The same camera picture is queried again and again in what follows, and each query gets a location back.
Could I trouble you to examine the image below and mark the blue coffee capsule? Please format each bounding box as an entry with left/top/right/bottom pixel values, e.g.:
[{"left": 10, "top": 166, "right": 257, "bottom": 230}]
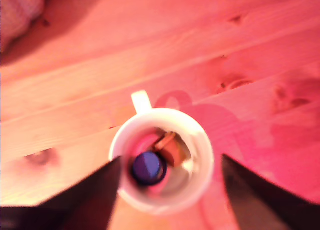
[{"left": 129, "top": 151, "right": 168, "bottom": 186}]

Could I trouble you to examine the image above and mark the brown coffee capsule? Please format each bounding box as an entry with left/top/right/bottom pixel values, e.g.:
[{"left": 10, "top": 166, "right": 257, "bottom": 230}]
[{"left": 152, "top": 131, "right": 192, "bottom": 167}]

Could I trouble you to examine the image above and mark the yellow cartoon print mug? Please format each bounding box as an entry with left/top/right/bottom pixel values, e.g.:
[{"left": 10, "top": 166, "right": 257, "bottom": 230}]
[{"left": 108, "top": 89, "right": 216, "bottom": 215}]

